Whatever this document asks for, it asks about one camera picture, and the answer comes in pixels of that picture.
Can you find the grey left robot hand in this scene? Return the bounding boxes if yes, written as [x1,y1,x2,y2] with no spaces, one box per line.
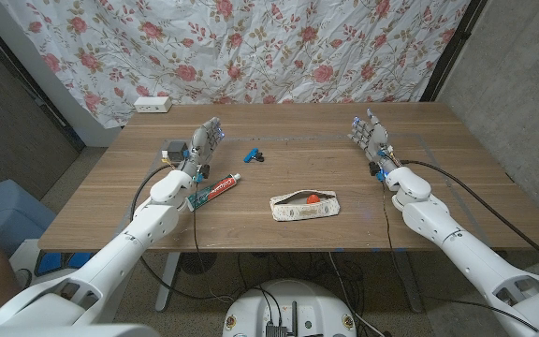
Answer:
[181,116,226,182]

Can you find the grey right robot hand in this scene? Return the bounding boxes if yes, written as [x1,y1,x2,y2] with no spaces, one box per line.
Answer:
[347,108,401,178]

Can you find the white patterned pen bag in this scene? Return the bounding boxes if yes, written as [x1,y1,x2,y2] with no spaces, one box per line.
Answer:
[269,189,341,222]

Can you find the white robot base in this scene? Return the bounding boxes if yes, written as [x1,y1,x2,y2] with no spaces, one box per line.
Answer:
[222,279,358,337]

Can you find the Colgate toothpaste tube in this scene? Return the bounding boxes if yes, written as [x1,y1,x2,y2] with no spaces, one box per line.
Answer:
[184,172,241,212]

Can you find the dark grey cube box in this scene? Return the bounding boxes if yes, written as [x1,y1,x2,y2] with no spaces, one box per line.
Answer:
[166,139,190,163]

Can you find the blue binder clip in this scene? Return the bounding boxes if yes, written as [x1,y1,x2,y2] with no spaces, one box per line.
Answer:
[243,147,266,164]

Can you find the white power strip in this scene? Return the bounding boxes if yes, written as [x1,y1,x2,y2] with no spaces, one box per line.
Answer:
[133,95,173,114]

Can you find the floral backdrop cloth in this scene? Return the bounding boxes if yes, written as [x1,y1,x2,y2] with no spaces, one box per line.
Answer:
[0,0,472,130]

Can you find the white table leg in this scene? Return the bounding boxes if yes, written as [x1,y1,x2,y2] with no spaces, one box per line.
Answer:
[154,252,182,314]
[393,250,425,314]

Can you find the blue foot pedal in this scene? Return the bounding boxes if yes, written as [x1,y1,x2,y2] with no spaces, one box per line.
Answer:
[34,251,95,277]

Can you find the light blue bin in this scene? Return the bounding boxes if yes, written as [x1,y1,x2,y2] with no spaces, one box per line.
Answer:
[0,179,58,258]

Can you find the thin black right arm wire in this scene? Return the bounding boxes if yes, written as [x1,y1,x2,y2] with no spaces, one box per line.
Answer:
[380,181,539,332]

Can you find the thin black arm wire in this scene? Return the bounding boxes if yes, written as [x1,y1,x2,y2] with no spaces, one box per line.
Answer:
[380,181,539,332]
[191,180,217,300]

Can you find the thin black left arm wire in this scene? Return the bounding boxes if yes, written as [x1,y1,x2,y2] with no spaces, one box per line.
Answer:
[191,180,217,300]

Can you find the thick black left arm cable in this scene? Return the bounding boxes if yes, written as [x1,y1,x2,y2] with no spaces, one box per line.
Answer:
[130,162,236,303]

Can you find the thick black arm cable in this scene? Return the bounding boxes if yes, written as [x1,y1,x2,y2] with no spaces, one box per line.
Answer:
[400,159,539,275]
[130,162,236,303]

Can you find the black frame post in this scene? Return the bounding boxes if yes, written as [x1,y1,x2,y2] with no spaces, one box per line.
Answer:
[419,0,488,103]
[0,11,87,153]

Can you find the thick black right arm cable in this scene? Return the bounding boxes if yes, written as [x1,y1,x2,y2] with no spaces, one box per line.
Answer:
[400,159,539,275]

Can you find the white floor cable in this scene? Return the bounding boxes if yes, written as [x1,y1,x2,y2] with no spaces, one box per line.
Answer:
[328,252,386,337]

